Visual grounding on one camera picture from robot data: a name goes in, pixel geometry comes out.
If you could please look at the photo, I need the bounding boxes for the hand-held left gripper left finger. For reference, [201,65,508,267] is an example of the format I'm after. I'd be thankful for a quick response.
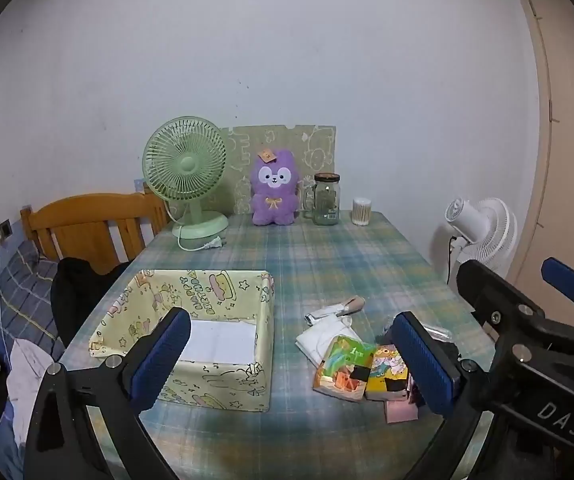
[23,306,191,480]

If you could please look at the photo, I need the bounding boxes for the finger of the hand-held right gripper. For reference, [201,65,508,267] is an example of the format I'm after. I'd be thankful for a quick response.
[456,259,568,376]
[541,257,574,333]

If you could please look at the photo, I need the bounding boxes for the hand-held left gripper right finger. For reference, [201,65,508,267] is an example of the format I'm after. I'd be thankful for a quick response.
[392,311,498,480]

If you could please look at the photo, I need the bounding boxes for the yellow cartoon packet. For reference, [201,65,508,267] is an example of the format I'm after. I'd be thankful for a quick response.
[365,344,413,402]

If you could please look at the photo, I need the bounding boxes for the yellow cartoon print storage box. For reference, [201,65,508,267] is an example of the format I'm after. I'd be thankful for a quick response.
[88,269,274,413]

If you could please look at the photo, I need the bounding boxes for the white cloth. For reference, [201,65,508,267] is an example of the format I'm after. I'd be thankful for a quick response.
[295,316,363,365]

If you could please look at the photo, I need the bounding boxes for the pink flat packet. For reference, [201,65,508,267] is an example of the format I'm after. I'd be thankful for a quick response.
[384,400,419,425]

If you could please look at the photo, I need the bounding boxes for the white standing fan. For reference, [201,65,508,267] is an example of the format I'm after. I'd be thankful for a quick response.
[442,196,518,283]

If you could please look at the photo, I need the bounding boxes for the white paper sheet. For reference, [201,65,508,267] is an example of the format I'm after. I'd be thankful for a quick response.
[179,319,258,363]

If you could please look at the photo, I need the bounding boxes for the rolled beige and white sock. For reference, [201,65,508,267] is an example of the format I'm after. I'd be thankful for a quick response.
[305,296,366,325]

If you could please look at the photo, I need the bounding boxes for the black garment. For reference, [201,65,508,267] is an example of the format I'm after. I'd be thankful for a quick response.
[50,257,130,348]

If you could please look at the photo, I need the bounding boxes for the beige door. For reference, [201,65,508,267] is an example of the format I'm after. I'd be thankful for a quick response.
[509,0,574,306]

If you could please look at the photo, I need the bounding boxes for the white crumpled clothes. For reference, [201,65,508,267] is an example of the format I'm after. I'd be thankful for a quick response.
[6,338,60,446]

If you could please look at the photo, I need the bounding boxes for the cotton swab container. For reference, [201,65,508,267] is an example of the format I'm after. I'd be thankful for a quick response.
[351,197,372,226]

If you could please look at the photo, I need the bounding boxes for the blue plaid pillow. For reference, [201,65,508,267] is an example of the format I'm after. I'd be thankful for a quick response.
[0,240,65,356]

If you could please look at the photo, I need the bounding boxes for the glass jar with dark lid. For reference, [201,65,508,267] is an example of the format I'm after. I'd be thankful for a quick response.
[303,173,342,226]

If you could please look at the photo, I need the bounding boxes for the purple plush toy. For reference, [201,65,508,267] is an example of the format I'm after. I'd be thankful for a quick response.
[251,147,302,226]

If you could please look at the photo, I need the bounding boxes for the green desk fan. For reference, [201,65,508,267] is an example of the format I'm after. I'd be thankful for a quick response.
[142,116,229,239]

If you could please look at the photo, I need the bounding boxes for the olive cartoon print board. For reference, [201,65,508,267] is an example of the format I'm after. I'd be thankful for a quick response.
[217,124,338,216]

